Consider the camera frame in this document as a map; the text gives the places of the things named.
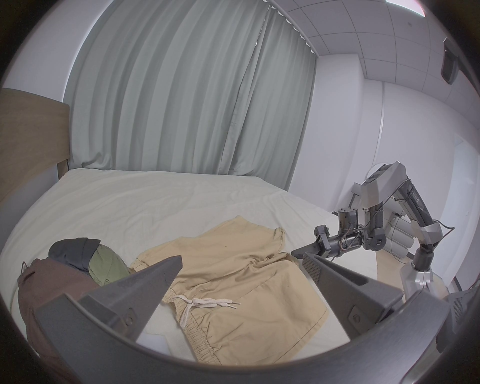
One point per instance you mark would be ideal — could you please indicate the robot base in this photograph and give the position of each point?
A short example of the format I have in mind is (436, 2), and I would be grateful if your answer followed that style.
(401, 236)

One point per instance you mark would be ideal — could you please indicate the black garment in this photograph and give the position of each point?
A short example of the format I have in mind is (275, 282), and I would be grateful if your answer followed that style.
(69, 251)

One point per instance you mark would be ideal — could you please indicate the brown garment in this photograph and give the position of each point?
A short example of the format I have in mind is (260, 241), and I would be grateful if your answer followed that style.
(48, 281)

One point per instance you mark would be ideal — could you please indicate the tan shorts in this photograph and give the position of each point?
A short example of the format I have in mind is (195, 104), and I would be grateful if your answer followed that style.
(243, 285)

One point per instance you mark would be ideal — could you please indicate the pale grey curtain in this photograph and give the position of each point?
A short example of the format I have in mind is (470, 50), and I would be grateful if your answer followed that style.
(277, 112)
(150, 93)

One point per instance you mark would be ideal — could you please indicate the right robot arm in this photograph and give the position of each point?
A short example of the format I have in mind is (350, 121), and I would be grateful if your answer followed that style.
(386, 180)

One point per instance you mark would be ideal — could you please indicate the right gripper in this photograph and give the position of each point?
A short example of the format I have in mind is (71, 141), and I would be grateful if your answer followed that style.
(333, 246)

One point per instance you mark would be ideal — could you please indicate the white garment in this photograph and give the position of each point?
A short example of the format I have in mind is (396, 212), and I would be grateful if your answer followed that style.
(161, 337)

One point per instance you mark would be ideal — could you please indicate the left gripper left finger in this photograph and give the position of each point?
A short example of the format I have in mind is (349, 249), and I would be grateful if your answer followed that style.
(127, 307)

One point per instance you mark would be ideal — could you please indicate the bed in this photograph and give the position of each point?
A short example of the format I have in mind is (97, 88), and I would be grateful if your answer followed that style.
(150, 202)

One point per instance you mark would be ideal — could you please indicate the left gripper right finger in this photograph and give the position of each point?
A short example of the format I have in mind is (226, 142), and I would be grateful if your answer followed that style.
(360, 311)

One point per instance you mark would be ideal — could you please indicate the green garment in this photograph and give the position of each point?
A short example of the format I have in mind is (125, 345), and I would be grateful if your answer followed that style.
(108, 266)

